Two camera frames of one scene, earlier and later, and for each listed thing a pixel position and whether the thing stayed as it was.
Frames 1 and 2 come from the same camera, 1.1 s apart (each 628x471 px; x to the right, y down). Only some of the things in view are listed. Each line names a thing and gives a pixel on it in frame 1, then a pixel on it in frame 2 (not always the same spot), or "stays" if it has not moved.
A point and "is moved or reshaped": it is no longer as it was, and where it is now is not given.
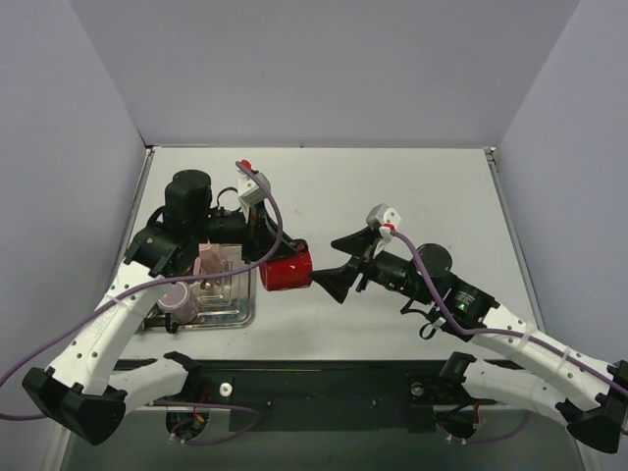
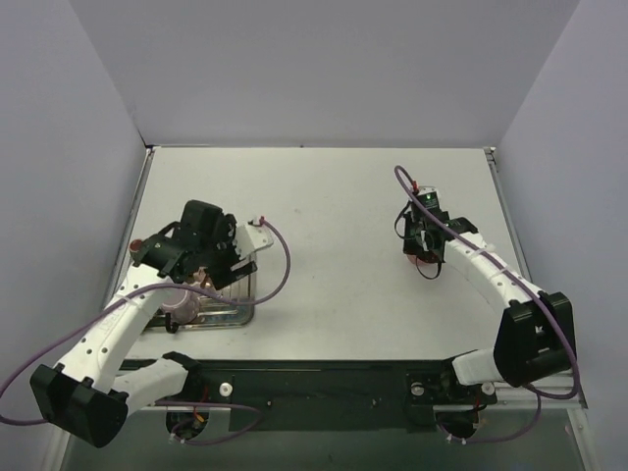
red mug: x=279 y=274 is moved or reshaped
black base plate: x=326 y=395 stays
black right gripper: x=361 y=265 → x=422 y=245
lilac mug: x=180 y=301 stays
